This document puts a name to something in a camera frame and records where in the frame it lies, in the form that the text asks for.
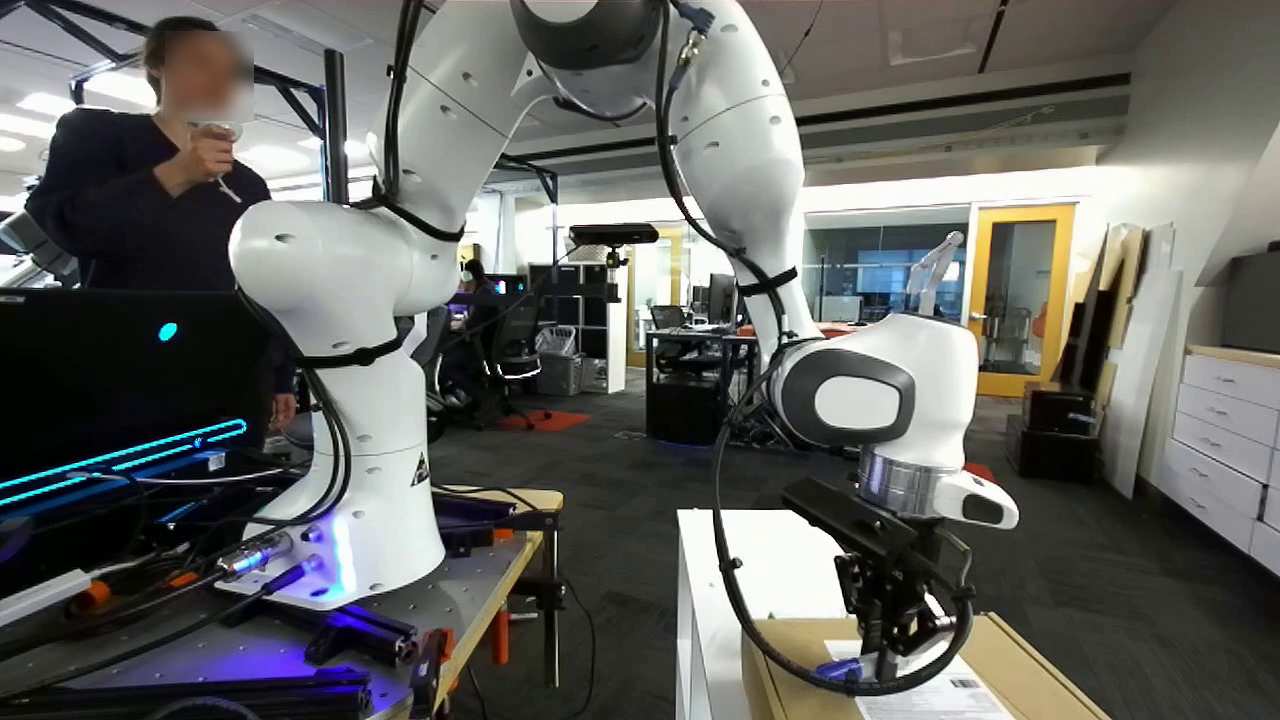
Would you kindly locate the yellow framed door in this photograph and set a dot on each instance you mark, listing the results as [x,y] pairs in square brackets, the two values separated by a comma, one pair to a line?
[1016,294]

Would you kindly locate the blue capped marker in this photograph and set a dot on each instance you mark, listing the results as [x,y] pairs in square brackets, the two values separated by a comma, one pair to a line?
[849,674]

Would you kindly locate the black camera on stand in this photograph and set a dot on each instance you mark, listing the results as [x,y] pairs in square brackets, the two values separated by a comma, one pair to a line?
[605,242]

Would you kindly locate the white drawer cabinet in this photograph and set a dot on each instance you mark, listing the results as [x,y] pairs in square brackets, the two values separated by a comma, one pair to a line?
[1221,462]

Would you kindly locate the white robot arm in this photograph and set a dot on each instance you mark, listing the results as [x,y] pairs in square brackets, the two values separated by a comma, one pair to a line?
[352,287]

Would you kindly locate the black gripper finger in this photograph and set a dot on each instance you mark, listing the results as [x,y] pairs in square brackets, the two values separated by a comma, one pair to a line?
[874,666]
[919,659]

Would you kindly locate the white pedestal table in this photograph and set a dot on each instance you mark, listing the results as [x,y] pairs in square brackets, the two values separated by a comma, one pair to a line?
[786,575]

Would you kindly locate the person in black shirt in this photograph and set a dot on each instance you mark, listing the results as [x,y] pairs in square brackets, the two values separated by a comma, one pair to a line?
[145,203]

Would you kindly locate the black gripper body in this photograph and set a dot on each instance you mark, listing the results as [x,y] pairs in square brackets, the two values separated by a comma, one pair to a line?
[897,576]

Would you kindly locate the white paper label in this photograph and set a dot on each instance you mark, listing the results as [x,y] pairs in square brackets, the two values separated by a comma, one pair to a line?
[958,693]

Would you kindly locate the black computer monitor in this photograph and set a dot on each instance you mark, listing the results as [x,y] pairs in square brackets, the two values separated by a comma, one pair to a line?
[99,374]

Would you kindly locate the brown cardboard box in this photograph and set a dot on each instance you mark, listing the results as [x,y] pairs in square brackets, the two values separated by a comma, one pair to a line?
[1024,681]

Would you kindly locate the metal breadboard robot table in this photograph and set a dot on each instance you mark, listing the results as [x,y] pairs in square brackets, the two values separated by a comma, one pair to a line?
[389,659]

